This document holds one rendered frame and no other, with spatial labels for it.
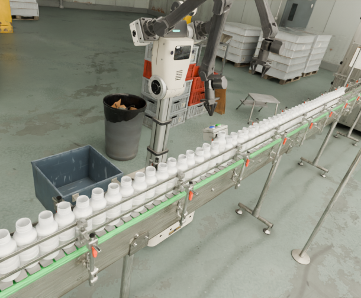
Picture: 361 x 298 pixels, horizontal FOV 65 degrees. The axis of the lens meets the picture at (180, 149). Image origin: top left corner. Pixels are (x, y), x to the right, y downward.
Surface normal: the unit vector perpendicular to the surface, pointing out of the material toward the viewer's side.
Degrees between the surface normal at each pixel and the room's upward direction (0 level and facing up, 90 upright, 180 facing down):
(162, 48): 90
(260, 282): 0
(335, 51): 90
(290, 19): 90
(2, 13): 90
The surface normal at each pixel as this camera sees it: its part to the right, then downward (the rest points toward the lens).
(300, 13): -0.68, 0.27
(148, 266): 0.17, -0.85
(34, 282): 0.71, 0.46
